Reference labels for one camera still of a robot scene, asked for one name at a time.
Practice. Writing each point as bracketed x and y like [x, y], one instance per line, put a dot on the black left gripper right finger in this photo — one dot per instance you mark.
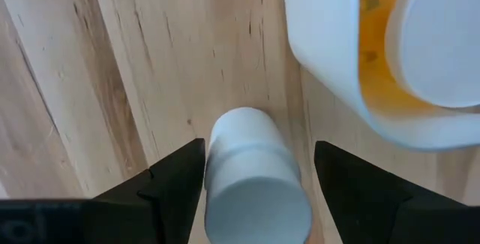
[371, 206]

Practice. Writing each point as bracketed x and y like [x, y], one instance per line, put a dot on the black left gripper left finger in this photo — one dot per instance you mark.
[161, 199]

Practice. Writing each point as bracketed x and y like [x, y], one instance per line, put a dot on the orange pill bottle white cap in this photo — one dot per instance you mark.
[442, 49]

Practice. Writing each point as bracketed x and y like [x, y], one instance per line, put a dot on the white plastic basket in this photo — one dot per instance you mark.
[322, 30]

